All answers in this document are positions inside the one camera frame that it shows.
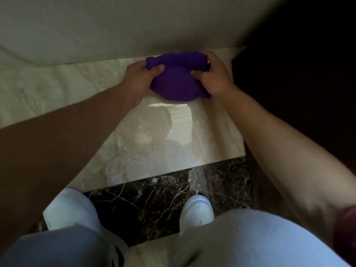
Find person's left hand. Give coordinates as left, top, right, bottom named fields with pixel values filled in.
left=119, top=60, right=166, bottom=106

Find person's right hand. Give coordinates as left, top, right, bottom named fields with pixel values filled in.
left=191, top=50, right=238, bottom=99

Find purple cloth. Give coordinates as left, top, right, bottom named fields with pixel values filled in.
left=146, top=51, right=212, bottom=102

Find person's right forearm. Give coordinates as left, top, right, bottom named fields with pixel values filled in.
left=219, top=85, right=356, bottom=248

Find person's left forearm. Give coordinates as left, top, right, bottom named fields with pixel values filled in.
left=0, top=84, right=143, bottom=248

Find dark wooden furniture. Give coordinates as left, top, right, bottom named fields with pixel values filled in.
left=231, top=0, right=356, bottom=220

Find white shoe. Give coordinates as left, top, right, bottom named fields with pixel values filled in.
left=179, top=194, right=215, bottom=237
left=43, top=188, right=129, bottom=267

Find grey trousers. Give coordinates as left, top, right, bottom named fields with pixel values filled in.
left=0, top=208, right=351, bottom=267

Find dark red sleeve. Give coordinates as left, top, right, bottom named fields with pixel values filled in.
left=333, top=205, right=356, bottom=267

